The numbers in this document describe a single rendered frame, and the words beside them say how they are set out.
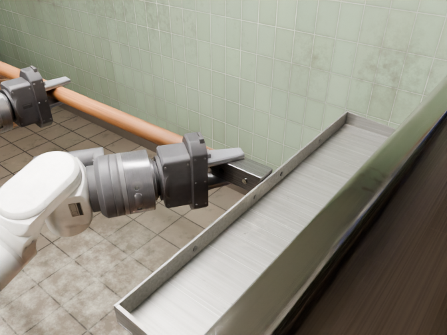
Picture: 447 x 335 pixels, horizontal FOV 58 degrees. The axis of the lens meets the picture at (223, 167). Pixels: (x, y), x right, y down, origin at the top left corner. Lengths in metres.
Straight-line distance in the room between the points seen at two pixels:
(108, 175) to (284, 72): 1.57
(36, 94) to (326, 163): 0.56
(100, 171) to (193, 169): 0.12
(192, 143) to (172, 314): 0.23
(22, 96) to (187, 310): 0.57
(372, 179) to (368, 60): 1.63
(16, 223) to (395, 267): 0.42
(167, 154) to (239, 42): 1.62
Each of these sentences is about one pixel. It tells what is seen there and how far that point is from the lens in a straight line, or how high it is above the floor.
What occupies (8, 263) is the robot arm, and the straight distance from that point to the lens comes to 0.54.
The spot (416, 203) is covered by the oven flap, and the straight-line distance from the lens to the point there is 0.24.
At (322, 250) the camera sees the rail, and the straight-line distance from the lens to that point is 0.16.
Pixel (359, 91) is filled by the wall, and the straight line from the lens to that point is 1.88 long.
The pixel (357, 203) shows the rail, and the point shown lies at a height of 1.44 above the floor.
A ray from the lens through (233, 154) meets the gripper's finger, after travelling 0.59.
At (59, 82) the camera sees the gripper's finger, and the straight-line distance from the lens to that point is 0.90.
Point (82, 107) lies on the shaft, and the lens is 0.82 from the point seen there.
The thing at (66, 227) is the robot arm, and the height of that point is 1.17.
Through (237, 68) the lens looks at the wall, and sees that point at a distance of 2.19.
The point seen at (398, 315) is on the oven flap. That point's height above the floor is 1.41.
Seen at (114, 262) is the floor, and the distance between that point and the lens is 2.19.
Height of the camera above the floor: 1.55
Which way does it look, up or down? 34 degrees down
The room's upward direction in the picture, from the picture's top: straight up
